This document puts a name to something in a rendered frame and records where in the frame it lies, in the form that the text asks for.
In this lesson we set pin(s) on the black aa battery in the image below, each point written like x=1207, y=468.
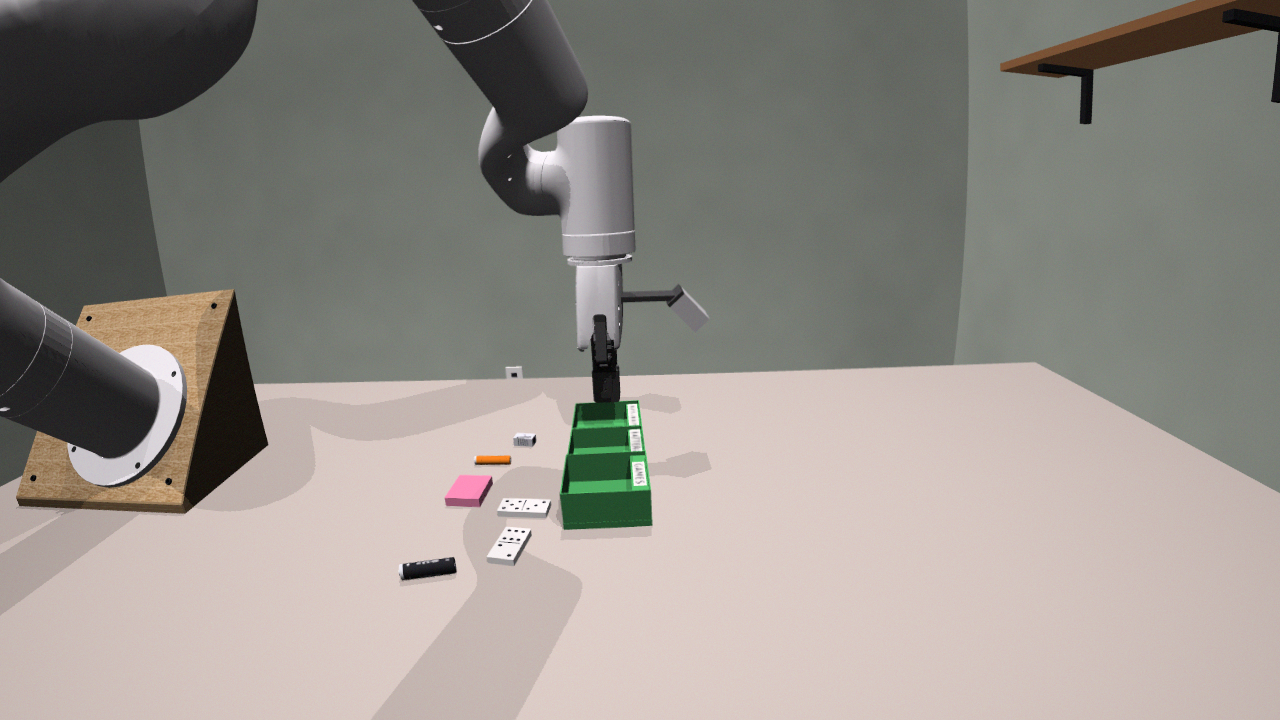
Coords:
x=429, y=568

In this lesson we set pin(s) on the white domino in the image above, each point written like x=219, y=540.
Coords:
x=524, y=508
x=509, y=546

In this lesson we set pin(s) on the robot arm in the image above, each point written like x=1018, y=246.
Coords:
x=67, y=64

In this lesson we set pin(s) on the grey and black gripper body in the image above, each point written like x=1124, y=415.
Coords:
x=599, y=287

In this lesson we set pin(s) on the green three-compartment bin rack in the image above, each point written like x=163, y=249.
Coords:
x=613, y=427

